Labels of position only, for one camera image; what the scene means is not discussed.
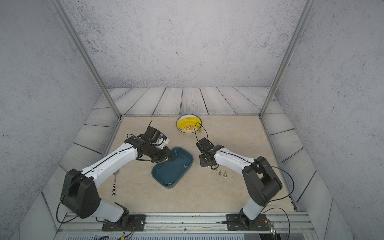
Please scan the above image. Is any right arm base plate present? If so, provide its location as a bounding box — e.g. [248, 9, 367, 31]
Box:
[225, 214, 271, 231]

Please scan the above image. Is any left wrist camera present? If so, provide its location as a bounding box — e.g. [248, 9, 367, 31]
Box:
[145, 126, 169, 149]

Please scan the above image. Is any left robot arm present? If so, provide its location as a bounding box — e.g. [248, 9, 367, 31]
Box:
[60, 134, 174, 228]

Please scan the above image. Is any left frame post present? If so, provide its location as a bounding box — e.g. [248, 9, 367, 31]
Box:
[49, 0, 122, 120]

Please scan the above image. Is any right frame post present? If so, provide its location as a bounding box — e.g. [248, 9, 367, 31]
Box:
[259, 0, 316, 120]

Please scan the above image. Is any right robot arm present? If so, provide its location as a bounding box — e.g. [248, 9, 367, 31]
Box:
[196, 141, 283, 229]

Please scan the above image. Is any round patterned plate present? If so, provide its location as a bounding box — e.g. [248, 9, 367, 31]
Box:
[176, 113, 203, 134]

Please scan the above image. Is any aluminium mounting rail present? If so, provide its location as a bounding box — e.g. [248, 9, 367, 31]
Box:
[53, 211, 319, 240]

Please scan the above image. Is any spoon with patterned handle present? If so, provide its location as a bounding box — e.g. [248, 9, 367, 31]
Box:
[112, 170, 120, 197]

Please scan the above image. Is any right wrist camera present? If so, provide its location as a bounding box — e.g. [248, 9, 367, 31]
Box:
[196, 138, 214, 155]

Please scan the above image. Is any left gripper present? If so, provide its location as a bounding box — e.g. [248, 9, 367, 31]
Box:
[147, 144, 177, 164]

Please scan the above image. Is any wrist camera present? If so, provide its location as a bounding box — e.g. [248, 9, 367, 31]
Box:
[145, 126, 169, 149]
[196, 138, 214, 155]

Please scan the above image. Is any frame post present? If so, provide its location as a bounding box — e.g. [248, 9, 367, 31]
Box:
[49, 0, 122, 120]
[259, 0, 316, 120]

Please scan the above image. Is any yellow banana bunch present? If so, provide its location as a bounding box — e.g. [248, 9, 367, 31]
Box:
[176, 117, 202, 134]

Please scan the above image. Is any teal plastic storage box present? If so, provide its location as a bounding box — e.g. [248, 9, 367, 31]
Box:
[152, 147, 194, 189]

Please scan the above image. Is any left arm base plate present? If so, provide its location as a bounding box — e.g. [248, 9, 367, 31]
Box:
[102, 214, 147, 232]

